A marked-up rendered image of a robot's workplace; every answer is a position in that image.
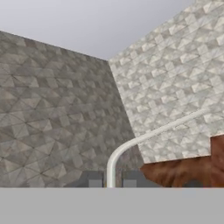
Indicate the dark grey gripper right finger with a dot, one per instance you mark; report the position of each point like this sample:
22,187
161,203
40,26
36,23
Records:
131,178

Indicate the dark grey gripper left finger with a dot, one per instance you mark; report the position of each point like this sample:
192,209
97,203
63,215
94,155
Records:
94,178

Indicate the white bent straw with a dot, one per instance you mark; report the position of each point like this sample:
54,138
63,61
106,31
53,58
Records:
112,166

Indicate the brown wooden cupboard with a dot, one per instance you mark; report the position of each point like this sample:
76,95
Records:
186,172

